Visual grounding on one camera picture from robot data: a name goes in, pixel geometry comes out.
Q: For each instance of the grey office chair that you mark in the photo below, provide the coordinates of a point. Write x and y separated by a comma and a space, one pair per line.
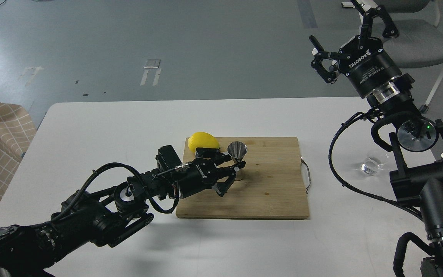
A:
411, 43

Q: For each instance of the yellow lemon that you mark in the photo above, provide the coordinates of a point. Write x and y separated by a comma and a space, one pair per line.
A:
202, 140

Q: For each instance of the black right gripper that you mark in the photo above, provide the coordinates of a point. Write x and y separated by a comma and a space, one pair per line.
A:
371, 65

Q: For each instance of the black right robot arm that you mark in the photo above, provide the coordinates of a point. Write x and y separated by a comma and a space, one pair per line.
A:
398, 127

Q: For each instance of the wooden cutting board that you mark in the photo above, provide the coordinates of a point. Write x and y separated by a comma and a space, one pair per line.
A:
272, 187

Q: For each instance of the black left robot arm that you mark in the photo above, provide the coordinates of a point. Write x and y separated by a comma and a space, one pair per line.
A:
112, 205

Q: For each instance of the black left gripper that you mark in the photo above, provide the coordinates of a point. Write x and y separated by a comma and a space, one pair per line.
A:
203, 173

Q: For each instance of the clear glass measuring cup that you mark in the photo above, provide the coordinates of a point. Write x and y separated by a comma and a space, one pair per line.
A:
373, 164

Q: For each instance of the steel double jigger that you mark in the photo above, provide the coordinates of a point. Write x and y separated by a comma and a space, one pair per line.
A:
237, 150

